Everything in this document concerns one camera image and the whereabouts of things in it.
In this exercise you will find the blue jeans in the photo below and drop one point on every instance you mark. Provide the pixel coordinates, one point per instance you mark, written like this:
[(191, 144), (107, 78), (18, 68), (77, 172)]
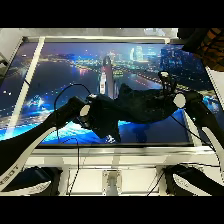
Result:
[(136, 106)]

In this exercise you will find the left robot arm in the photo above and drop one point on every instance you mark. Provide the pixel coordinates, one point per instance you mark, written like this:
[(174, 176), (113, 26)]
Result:
[(23, 146)]

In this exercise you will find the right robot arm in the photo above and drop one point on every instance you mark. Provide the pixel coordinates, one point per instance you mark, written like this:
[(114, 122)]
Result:
[(208, 121)]

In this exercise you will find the black garment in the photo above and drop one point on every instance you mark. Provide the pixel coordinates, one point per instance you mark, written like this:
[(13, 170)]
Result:
[(191, 38)]

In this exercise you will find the orange checked garment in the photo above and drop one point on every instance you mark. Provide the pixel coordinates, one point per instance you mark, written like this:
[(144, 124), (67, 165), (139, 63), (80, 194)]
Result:
[(213, 50)]

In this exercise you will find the silver frame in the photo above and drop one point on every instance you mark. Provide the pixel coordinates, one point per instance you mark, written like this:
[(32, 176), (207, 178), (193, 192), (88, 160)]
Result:
[(113, 151)]

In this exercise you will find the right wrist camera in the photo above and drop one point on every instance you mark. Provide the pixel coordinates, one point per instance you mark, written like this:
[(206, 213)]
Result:
[(165, 80)]

